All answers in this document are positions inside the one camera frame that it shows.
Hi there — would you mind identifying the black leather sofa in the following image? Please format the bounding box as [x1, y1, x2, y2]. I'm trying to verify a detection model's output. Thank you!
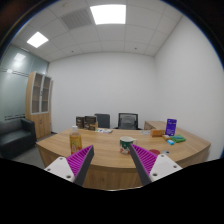
[0, 117, 38, 160]

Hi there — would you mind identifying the colourful printed booklet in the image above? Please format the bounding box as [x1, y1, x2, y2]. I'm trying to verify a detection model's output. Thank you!
[94, 128, 114, 134]

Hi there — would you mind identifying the wooden side desk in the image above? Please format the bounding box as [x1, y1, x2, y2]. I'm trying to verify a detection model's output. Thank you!
[143, 120, 168, 131]

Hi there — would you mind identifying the black mesh office chair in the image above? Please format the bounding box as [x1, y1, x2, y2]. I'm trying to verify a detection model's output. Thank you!
[114, 112, 143, 131]

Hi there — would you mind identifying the flat round red coaster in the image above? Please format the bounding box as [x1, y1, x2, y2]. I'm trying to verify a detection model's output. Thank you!
[148, 148, 162, 156]

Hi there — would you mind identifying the dark grey office chair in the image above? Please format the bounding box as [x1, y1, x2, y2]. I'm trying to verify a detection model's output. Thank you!
[94, 113, 111, 130]

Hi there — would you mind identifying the upright purple box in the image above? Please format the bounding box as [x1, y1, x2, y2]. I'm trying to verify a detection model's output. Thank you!
[165, 118, 178, 137]

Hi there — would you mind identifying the green and white mug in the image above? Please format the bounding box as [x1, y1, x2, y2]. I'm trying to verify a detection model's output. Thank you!
[119, 135, 139, 155]

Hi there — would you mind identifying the orange-labelled drink bottle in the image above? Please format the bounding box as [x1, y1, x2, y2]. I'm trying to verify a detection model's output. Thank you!
[69, 125, 83, 155]

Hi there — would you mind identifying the small dark brown box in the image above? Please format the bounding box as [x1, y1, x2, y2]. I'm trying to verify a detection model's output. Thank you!
[75, 115, 85, 130]

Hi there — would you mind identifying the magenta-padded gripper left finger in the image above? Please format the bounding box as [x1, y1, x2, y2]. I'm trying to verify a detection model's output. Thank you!
[43, 144, 95, 187]

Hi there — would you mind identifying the large square ceiling light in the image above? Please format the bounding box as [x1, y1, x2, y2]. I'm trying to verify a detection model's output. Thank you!
[89, 3, 127, 26]

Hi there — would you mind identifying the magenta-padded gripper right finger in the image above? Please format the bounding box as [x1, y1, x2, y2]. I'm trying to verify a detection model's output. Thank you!
[128, 143, 184, 187]

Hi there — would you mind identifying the green folded cloth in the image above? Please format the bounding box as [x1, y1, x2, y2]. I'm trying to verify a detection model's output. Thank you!
[169, 134, 187, 144]

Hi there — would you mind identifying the small wooden box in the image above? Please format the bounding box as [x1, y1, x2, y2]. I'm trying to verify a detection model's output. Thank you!
[150, 129, 166, 138]

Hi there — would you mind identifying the large dark brown box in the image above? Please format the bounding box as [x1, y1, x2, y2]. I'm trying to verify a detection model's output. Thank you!
[83, 115, 99, 131]

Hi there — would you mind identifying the small square ceiling light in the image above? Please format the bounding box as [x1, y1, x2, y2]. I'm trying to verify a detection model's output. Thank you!
[26, 31, 50, 49]

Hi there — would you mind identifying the ceiling air vent grille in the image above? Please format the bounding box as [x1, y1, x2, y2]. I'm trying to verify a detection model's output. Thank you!
[60, 8, 93, 30]

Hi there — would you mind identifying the wooden glass-door shelf cabinet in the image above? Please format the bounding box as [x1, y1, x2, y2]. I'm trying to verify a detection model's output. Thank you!
[24, 71, 54, 140]

